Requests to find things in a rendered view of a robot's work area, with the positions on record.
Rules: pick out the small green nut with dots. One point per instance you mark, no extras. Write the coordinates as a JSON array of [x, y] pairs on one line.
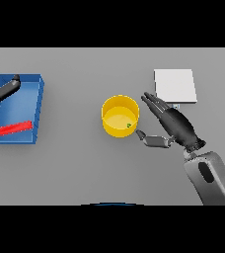
[[129, 125]]

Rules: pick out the yellow bowl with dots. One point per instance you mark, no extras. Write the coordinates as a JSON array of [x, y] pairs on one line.
[[120, 116]]

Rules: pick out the blue plastic tray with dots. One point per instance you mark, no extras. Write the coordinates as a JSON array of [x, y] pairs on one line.
[[15, 110]]

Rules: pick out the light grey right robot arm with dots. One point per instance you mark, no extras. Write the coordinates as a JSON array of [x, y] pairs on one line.
[[213, 179]]

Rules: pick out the red beaker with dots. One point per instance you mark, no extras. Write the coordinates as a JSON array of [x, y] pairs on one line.
[[11, 129]]

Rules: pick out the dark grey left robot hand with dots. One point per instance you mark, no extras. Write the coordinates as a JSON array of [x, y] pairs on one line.
[[4, 90]]

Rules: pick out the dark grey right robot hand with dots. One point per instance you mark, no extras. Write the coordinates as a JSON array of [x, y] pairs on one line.
[[177, 125]]

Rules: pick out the flat pale square scale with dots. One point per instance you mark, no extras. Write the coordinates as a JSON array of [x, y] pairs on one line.
[[175, 85]]

